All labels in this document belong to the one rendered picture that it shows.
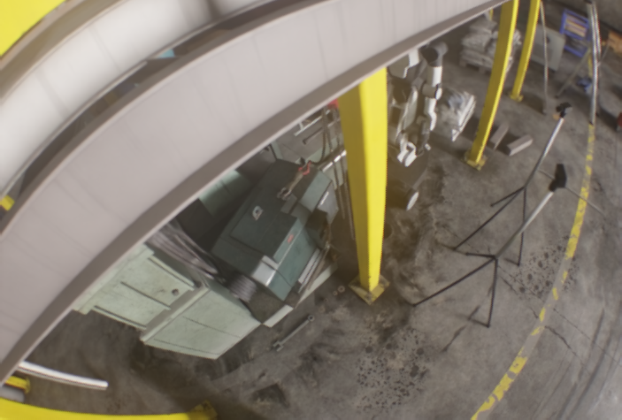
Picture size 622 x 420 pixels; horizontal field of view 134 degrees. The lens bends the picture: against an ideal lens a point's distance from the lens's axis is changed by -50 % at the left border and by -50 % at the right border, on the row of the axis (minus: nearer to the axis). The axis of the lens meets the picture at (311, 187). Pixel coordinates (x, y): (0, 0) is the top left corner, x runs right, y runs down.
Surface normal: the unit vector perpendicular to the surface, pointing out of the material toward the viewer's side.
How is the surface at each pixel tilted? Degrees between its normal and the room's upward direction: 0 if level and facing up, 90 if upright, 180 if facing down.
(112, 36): 90
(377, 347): 0
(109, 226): 90
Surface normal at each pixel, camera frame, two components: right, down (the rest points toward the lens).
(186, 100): 0.65, 0.51
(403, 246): -0.19, -0.62
